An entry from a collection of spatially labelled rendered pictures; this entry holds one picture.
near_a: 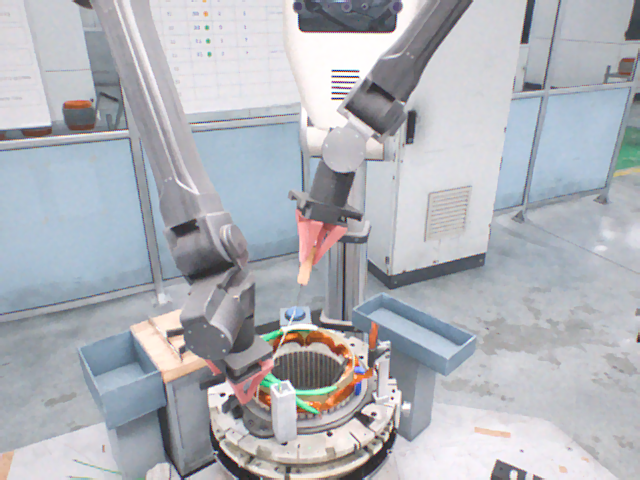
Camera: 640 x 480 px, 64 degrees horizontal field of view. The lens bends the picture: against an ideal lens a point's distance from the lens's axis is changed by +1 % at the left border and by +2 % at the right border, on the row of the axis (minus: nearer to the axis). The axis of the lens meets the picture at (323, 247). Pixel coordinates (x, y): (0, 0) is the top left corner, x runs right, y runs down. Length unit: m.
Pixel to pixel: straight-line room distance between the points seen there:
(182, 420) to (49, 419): 1.63
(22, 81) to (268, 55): 1.22
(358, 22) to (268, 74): 1.98
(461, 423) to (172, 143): 0.96
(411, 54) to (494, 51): 2.56
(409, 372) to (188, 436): 0.48
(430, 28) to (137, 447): 0.91
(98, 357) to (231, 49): 2.12
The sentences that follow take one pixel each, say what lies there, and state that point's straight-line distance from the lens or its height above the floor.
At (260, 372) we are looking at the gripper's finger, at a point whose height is 1.22.
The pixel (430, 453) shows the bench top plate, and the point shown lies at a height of 0.78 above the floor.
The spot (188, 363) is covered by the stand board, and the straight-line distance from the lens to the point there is 1.02.
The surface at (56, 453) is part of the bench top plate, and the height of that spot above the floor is 0.78.
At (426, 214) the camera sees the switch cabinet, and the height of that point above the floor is 0.49.
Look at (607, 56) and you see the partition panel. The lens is 4.84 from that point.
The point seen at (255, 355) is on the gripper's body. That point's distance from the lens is 0.71.
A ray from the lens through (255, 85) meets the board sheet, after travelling 3.02.
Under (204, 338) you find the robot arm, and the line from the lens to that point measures 0.61.
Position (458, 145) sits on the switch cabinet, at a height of 0.91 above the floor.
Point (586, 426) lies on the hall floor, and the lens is 2.64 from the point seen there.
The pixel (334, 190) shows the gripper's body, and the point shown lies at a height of 1.44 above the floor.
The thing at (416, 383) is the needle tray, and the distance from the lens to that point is 1.14.
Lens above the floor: 1.68
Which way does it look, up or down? 26 degrees down
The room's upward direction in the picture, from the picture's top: straight up
